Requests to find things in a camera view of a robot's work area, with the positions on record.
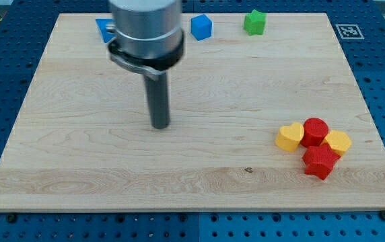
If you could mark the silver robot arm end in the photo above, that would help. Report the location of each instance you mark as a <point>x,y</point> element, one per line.
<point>148,35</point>

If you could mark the blue triangle block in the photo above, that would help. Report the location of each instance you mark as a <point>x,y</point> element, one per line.
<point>102,24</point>

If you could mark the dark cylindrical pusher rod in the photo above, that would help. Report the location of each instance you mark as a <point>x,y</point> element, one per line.
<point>158,100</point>

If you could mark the blue cube block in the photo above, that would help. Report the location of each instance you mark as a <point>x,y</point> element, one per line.
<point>201,27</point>

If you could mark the yellow heart block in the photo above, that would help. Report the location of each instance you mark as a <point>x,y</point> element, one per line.
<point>289,137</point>

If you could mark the wooden board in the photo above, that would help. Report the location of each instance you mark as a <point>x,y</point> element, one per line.
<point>83,142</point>

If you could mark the green star block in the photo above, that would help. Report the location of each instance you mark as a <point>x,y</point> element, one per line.
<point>255,22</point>

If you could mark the red cylinder block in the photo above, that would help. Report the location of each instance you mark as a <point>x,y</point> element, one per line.
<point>315,131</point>

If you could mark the red star block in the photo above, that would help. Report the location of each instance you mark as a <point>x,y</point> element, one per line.
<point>320,160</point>

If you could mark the yellow hexagon block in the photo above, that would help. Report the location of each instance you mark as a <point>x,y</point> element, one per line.
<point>338,141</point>

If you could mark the white fiducial marker tag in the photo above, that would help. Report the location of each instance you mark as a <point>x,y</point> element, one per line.
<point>349,32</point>

